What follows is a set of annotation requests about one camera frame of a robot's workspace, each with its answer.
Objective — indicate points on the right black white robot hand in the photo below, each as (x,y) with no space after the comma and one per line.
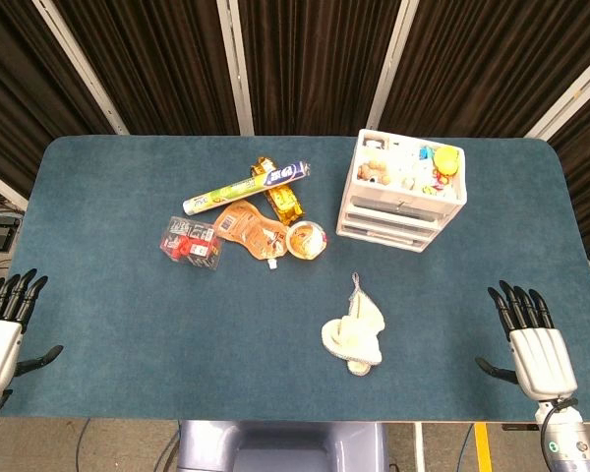
(541,354)

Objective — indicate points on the white knitted cloth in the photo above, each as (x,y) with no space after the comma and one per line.
(356,334)

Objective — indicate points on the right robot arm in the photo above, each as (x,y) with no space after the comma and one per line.
(568,437)

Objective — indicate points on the blue table mat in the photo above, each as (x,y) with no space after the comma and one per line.
(177,334)

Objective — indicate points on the white plastic drawer unit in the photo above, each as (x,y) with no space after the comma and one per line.
(398,216)

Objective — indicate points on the colourful small toy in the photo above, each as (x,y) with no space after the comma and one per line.
(435,183)

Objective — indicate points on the yellow round toy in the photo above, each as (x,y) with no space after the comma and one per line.
(446,159)

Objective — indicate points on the clear coffee capsule box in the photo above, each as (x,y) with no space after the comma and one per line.
(192,243)

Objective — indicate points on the brown teddy bear toy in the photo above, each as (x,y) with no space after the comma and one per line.
(372,172)

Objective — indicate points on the orange jelly cup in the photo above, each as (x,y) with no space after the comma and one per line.
(305,239)

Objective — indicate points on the orange spout pouch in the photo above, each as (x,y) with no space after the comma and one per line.
(248,231)

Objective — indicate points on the grey robot torso base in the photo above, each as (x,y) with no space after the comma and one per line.
(280,447)

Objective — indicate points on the cling film roll box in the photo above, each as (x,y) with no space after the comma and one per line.
(236,189)

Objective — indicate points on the gold snack package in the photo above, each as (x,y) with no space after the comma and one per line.
(286,201)

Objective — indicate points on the dark brown curtain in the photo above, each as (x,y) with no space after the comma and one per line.
(314,59)

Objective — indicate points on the white frame post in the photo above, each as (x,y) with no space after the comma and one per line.
(392,64)
(570,96)
(81,64)
(235,64)

